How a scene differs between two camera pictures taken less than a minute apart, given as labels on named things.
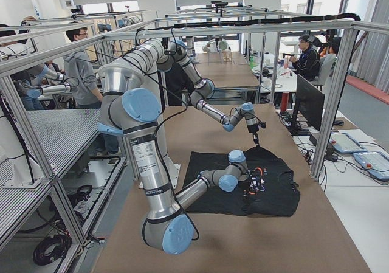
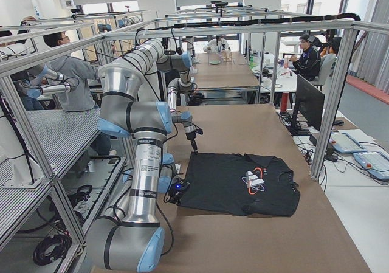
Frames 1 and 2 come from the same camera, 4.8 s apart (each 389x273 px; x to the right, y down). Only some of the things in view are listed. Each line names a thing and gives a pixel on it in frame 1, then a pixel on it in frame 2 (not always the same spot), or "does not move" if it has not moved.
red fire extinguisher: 284,102 does not move
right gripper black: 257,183 to 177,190
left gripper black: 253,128 to 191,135
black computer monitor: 309,103 does not move
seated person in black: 307,64 does not move
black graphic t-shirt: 280,197 does not move
